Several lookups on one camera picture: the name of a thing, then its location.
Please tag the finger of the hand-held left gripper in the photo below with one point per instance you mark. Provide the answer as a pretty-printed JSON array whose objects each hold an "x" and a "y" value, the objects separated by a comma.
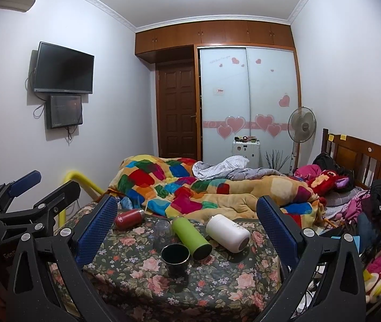
[
  {"x": 26, "y": 180},
  {"x": 59, "y": 194}
]

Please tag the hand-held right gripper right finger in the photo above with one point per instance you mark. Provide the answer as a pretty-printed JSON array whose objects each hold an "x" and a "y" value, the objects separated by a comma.
[{"x": 274, "y": 234}]

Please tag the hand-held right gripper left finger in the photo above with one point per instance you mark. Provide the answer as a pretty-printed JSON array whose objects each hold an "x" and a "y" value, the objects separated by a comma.
[{"x": 96, "y": 231}]

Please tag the red thermos cup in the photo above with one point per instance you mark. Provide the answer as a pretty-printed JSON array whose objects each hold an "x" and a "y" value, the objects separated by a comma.
[{"x": 129, "y": 218}]

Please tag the white thermos cup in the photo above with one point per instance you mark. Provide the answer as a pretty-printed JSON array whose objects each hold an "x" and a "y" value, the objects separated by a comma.
[{"x": 227, "y": 233}]

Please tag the green thermos cup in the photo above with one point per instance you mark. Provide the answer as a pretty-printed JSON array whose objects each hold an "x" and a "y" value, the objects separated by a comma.
[{"x": 190, "y": 236}]

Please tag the clear glass cup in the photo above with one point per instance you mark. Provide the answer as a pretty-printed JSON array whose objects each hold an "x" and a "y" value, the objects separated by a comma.
[{"x": 163, "y": 231}]

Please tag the dark green cup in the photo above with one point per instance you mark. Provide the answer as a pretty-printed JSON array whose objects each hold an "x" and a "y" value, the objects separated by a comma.
[{"x": 175, "y": 265}]

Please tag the pink clothing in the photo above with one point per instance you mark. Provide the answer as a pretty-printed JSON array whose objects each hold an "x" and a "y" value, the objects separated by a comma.
[{"x": 306, "y": 171}]

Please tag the floral tablecloth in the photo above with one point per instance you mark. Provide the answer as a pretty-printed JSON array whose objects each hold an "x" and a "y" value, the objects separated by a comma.
[{"x": 143, "y": 285}]

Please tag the decorative dark twigs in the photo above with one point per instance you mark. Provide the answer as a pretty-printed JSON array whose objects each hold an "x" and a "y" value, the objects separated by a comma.
[{"x": 276, "y": 161}]

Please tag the red plush toy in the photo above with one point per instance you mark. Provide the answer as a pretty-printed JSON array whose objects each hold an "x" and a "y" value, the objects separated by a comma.
[{"x": 326, "y": 179}]

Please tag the grey striped bed sheet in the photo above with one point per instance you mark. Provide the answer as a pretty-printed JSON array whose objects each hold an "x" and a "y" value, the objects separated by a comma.
[{"x": 224, "y": 169}]

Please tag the purple clothing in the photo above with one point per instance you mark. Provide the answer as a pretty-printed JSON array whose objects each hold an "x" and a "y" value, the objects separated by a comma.
[{"x": 353, "y": 206}]

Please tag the white appliance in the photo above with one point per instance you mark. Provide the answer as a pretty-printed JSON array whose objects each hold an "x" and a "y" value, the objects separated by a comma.
[{"x": 246, "y": 152}]

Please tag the black bag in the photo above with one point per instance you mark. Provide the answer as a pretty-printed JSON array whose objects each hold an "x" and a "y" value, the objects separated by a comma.
[{"x": 327, "y": 162}]

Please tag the colourful patchwork blanket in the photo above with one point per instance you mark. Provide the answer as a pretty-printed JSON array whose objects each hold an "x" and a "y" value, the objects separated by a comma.
[{"x": 183, "y": 198}]

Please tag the wooden bed headboard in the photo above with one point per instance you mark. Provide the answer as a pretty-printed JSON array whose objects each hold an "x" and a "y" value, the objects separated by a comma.
[{"x": 358, "y": 156}]

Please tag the standing fan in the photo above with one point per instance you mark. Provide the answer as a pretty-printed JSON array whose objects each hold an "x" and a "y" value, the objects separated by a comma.
[{"x": 302, "y": 122}]

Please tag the yellow and white plush toy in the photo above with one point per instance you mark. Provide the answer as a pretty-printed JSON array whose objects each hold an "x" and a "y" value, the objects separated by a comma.
[{"x": 378, "y": 286}]

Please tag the brown wooden door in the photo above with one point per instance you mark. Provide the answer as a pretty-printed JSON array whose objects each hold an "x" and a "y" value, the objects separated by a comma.
[{"x": 177, "y": 114}]

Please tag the sliding wardrobe with heart stickers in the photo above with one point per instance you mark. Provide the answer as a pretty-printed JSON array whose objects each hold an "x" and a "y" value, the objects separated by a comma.
[{"x": 244, "y": 94}]

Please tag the wooden overhead cabinet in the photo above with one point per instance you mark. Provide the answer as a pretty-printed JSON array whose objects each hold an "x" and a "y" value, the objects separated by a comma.
[{"x": 210, "y": 37}]

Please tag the yellow padded rail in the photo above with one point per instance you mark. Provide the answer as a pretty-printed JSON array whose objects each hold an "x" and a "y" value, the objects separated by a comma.
[{"x": 76, "y": 177}]

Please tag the small black wall monitor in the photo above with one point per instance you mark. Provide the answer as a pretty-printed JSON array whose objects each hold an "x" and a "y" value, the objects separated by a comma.
[{"x": 64, "y": 111}]

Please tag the black wall television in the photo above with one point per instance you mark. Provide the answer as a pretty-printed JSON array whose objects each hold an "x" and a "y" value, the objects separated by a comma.
[{"x": 63, "y": 68}]

